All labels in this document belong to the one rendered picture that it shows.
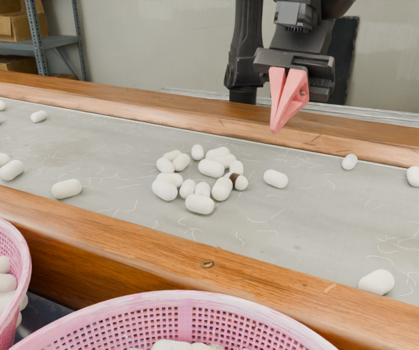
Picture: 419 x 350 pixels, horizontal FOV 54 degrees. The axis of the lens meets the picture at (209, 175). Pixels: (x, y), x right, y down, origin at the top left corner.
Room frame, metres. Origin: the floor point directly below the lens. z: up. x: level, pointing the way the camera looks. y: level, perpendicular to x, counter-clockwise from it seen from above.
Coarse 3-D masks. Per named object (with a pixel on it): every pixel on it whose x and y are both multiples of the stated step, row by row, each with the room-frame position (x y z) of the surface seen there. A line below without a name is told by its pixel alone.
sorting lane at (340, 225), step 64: (0, 128) 0.67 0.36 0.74; (64, 128) 0.67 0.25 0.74; (128, 128) 0.67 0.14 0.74; (128, 192) 0.44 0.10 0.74; (256, 192) 0.44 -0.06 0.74; (320, 192) 0.44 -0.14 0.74; (384, 192) 0.44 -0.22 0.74; (256, 256) 0.32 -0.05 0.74; (320, 256) 0.32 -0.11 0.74; (384, 256) 0.32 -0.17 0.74
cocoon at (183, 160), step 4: (180, 156) 0.51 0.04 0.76; (184, 156) 0.51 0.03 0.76; (188, 156) 0.52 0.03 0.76; (176, 160) 0.50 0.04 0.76; (180, 160) 0.50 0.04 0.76; (184, 160) 0.50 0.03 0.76; (188, 160) 0.51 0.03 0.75; (176, 164) 0.50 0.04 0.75; (180, 164) 0.50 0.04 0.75; (184, 164) 0.50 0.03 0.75; (188, 164) 0.51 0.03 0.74; (176, 168) 0.49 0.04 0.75; (180, 168) 0.49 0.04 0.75; (184, 168) 0.50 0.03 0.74
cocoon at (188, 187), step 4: (188, 180) 0.44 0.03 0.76; (184, 184) 0.43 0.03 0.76; (188, 184) 0.43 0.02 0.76; (192, 184) 0.44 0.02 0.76; (180, 188) 0.43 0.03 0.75; (184, 188) 0.42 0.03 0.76; (188, 188) 0.42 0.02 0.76; (192, 188) 0.43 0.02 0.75; (180, 192) 0.42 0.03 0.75; (184, 192) 0.42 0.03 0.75; (188, 192) 0.42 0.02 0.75; (192, 192) 0.42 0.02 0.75; (184, 196) 0.42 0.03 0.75
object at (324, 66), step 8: (264, 48) 0.55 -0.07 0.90; (296, 56) 0.52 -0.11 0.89; (304, 56) 0.52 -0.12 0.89; (312, 56) 0.52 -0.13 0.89; (320, 56) 0.51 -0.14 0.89; (328, 56) 0.51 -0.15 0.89; (296, 64) 0.52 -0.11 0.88; (304, 64) 0.52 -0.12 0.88; (312, 64) 0.51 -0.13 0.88; (320, 64) 0.51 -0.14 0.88; (328, 64) 0.50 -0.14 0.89; (312, 72) 0.53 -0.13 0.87; (320, 72) 0.53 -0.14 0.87; (328, 72) 0.51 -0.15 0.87; (264, 80) 0.58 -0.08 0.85
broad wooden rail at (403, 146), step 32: (0, 96) 0.86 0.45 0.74; (32, 96) 0.83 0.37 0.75; (64, 96) 0.80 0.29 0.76; (96, 96) 0.78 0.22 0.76; (128, 96) 0.78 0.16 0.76; (160, 96) 0.78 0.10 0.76; (192, 128) 0.66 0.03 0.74; (224, 128) 0.64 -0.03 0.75; (256, 128) 0.62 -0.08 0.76; (288, 128) 0.61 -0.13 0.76; (320, 128) 0.60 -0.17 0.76; (352, 128) 0.60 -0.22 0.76; (384, 128) 0.60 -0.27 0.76; (416, 128) 0.60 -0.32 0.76; (384, 160) 0.52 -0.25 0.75; (416, 160) 0.51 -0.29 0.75
